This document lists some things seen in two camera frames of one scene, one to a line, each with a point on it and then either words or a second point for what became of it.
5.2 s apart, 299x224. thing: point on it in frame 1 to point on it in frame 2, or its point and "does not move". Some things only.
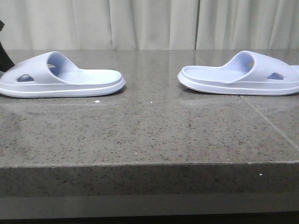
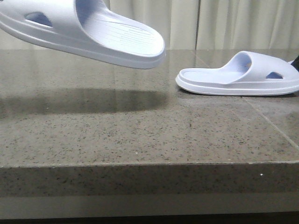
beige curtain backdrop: (149, 24) does not move
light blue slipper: (248, 73) does not move
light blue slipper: (52, 74) to (86, 28)
